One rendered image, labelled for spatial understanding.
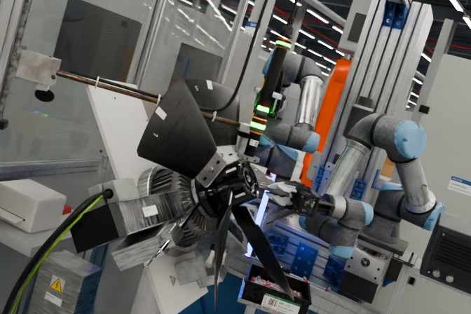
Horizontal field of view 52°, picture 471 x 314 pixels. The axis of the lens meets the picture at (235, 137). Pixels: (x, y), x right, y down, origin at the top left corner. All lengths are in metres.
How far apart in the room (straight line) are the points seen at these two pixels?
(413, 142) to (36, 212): 1.19
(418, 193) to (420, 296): 1.48
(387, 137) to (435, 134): 1.49
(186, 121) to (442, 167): 2.19
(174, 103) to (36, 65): 0.38
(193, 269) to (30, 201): 0.53
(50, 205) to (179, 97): 0.60
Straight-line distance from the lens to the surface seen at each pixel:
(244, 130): 1.41
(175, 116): 1.18
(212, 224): 1.41
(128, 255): 1.19
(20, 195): 1.59
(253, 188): 1.35
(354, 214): 1.61
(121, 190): 1.17
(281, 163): 2.14
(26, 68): 1.36
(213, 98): 1.49
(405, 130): 1.65
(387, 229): 2.06
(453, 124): 3.16
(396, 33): 2.28
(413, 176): 1.81
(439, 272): 1.72
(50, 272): 1.50
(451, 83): 3.17
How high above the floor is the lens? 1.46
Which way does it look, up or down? 6 degrees down
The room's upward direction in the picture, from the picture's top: 17 degrees clockwise
